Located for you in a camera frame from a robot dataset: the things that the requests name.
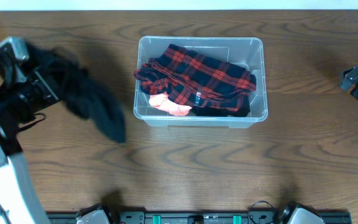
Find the black taped garment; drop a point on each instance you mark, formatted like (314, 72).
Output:
(243, 111)

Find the black mounting rail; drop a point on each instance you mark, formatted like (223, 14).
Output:
(185, 218)

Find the red plaid flannel shirt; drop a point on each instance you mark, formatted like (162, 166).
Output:
(193, 79)

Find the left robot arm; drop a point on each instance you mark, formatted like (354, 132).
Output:
(18, 200)

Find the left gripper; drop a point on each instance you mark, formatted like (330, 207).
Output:
(36, 82)

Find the large black garment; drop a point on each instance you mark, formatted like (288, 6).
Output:
(82, 95)

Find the pink garment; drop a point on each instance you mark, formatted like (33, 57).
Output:
(161, 102)

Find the clear plastic storage container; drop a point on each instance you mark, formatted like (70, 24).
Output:
(247, 52)

